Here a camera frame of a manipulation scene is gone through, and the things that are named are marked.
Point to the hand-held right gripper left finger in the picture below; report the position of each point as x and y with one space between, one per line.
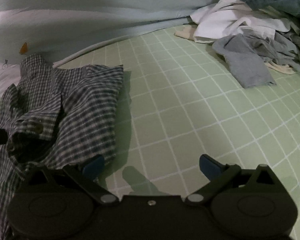
93 167

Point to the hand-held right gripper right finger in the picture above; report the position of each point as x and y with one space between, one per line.
210 168

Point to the blue plaid shirt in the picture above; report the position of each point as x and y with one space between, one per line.
90 100

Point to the green checked bed sheet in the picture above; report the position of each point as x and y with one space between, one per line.
190 105

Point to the grey garment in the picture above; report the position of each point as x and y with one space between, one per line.
250 65

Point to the cream garment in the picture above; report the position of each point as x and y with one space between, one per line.
183 32

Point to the white garment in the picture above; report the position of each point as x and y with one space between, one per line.
222 25

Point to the carrot-print light blue blanket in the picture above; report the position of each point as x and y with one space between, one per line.
115 5

